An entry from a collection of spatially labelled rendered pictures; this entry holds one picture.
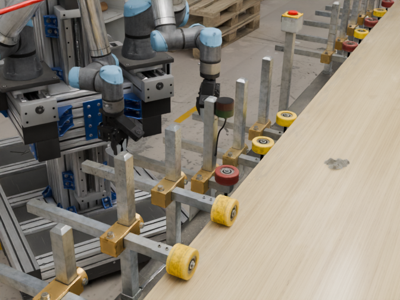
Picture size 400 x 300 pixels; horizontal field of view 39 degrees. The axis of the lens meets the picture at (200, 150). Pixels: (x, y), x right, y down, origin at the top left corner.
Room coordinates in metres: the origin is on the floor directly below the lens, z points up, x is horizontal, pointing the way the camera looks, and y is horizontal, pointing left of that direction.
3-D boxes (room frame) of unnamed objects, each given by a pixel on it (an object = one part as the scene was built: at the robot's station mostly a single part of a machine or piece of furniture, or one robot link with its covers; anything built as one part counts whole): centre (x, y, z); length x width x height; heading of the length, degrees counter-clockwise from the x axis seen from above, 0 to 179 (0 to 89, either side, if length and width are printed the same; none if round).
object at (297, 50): (3.02, -0.61, 0.81); 0.44 x 0.03 x 0.04; 63
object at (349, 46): (2.93, -0.79, 0.85); 0.08 x 0.08 x 0.11
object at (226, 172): (1.60, -0.09, 0.85); 0.08 x 0.08 x 0.11
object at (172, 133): (1.45, 0.08, 0.91); 0.04 x 0.04 x 0.48; 63
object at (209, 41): (1.91, -0.03, 1.23); 0.09 x 0.08 x 0.11; 21
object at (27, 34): (2.07, 0.70, 1.21); 0.13 x 0.12 x 0.14; 160
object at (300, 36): (3.24, -0.73, 0.81); 0.44 x 0.03 x 0.04; 63
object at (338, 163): (1.66, -0.47, 0.91); 0.09 x 0.07 x 0.02; 97
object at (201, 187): (1.65, -0.03, 0.85); 0.14 x 0.06 x 0.05; 153
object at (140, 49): (2.33, 0.27, 1.09); 0.15 x 0.15 x 0.10
